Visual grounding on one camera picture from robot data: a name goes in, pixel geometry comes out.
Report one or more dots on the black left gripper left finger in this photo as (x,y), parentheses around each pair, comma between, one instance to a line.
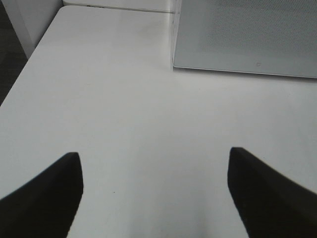
(45,206)

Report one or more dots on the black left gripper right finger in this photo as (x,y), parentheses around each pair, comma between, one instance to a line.
(269,204)

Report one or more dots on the white microwave door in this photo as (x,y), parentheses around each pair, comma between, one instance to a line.
(277,37)

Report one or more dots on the white cabinet beside table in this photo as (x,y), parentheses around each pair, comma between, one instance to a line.
(30,20)

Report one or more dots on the white microwave oven body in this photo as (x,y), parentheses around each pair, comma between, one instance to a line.
(174,25)

